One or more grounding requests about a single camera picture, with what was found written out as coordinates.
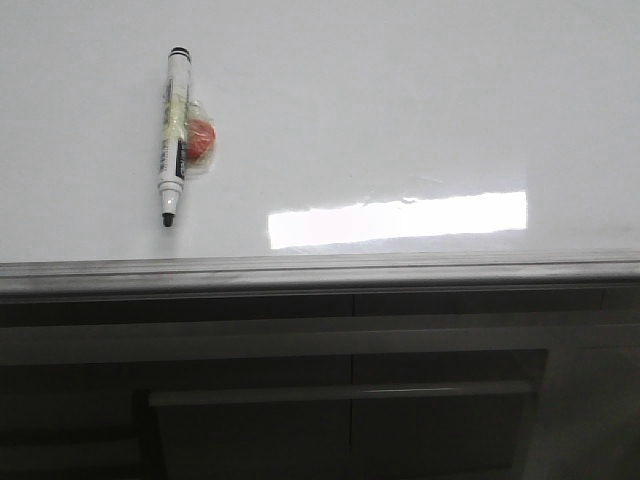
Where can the red magnet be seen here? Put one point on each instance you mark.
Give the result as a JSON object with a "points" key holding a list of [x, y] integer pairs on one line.
{"points": [[201, 140]]}

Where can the white black whiteboard marker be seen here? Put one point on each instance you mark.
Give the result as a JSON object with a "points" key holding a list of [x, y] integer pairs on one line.
{"points": [[172, 169]]}

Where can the white whiteboard with frame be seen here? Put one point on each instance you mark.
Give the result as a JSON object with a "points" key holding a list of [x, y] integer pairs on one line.
{"points": [[361, 146]]}

